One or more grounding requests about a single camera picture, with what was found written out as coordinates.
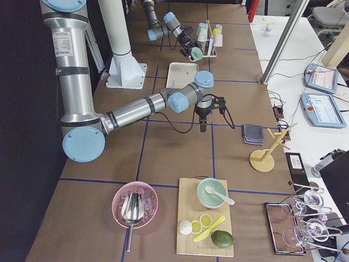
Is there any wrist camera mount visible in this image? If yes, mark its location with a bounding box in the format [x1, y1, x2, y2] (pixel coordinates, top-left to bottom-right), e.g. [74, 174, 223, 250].
[182, 26, 194, 36]
[211, 96, 226, 115]

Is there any teach pendant far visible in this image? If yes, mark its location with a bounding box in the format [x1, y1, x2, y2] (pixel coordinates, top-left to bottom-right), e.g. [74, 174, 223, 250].
[304, 63, 339, 94]

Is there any white garlic bulb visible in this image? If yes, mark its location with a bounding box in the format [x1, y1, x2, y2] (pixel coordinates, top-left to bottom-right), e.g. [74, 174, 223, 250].
[179, 220, 192, 235]

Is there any pink cup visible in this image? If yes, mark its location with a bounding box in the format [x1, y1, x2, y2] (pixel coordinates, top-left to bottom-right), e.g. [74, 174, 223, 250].
[213, 34, 223, 47]

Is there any teach pendant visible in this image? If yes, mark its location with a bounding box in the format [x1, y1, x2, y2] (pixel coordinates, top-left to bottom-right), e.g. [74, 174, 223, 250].
[301, 93, 346, 128]
[304, 63, 339, 94]

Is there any pink bowl with ice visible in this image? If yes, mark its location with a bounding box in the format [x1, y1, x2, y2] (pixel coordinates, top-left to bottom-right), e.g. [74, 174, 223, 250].
[112, 181, 158, 229]

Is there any yellow plastic knife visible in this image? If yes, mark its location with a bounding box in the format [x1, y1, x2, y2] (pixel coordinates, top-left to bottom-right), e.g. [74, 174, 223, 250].
[193, 215, 226, 242]

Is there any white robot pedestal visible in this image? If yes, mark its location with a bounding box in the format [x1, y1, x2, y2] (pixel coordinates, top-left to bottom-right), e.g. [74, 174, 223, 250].
[98, 0, 148, 90]

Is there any wooden mug tree stand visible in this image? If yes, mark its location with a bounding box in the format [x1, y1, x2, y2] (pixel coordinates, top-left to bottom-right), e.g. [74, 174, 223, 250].
[249, 123, 297, 172]

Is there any green cup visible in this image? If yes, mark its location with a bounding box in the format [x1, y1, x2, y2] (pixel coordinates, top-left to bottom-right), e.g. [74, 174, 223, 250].
[190, 48, 203, 61]

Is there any teach pendant near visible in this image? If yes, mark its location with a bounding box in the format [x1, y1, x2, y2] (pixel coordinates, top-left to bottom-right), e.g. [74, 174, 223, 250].
[301, 93, 346, 128]

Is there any aluminium frame post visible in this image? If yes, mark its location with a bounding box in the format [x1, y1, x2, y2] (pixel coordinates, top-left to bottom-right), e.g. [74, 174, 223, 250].
[261, 0, 309, 85]

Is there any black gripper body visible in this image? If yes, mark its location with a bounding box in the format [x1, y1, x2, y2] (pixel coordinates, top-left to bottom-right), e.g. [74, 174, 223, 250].
[195, 99, 212, 123]
[177, 34, 192, 53]

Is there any yellow cup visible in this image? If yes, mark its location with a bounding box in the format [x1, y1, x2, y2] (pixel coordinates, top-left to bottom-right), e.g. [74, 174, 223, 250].
[213, 28, 222, 38]

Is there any wooden cutting board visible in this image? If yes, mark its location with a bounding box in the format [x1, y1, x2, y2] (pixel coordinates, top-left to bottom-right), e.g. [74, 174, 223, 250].
[177, 178, 234, 257]

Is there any office chair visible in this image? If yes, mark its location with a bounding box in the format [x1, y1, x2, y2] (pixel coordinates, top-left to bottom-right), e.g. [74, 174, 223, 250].
[312, 6, 348, 36]

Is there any lemon slice lower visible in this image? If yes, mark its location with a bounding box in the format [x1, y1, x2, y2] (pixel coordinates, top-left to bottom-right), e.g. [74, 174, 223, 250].
[191, 220, 202, 235]

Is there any lemon slice upper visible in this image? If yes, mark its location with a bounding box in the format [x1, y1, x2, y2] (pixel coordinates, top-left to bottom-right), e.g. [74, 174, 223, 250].
[198, 213, 213, 228]

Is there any paper cup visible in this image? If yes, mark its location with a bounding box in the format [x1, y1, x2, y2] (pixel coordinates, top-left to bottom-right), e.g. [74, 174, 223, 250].
[264, 21, 275, 37]

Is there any wine glass rack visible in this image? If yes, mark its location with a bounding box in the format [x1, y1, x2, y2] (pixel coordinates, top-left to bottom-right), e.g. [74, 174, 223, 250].
[282, 181, 348, 255]

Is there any black box with label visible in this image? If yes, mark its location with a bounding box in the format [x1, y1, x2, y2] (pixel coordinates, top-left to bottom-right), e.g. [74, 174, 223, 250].
[285, 152, 309, 186]

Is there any lemon slice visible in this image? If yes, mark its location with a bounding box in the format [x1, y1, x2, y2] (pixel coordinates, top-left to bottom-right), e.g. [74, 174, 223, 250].
[191, 220, 202, 235]
[198, 213, 213, 228]

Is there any beige cup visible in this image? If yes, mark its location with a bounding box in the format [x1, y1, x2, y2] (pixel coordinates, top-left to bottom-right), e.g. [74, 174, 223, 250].
[197, 28, 208, 43]

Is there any beige rabbit tray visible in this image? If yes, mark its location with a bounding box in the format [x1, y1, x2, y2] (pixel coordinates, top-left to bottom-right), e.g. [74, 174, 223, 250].
[166, 62, 198, 88]

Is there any white plastic spoon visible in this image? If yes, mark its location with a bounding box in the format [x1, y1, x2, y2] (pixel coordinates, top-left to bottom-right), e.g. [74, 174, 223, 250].
[204, 186, 235, 205]

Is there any metal scoop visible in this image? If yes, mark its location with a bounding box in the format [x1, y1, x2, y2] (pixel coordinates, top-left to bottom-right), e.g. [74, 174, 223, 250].
[120, 193, 144, 252]

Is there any grey folded cloth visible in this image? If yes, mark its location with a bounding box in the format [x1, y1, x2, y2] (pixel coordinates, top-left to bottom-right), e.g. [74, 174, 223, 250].
[242, 124, 264, 146]

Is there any blue cup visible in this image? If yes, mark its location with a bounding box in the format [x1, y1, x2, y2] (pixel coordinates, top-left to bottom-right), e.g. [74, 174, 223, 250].
[196, 22, 206, 36]

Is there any green avocado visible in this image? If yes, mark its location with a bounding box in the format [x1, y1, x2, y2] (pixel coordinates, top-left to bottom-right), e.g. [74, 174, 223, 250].
[210, 230, 235, 248]

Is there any white wire cup rack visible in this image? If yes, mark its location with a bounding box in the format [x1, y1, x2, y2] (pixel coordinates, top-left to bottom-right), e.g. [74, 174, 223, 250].
[198, 20, 217, 58]

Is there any grey cup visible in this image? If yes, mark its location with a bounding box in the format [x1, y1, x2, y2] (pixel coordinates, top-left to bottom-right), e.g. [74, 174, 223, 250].
[215, 24, 223, 31]

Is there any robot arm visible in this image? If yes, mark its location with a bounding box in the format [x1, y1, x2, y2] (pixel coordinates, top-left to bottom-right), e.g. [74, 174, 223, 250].
[141, 0, 203, 62]
[40, 1, 214, 162]

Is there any black glass tray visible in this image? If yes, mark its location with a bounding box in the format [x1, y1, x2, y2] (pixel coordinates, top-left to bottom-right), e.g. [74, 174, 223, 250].
[264, 202, 306, 255]

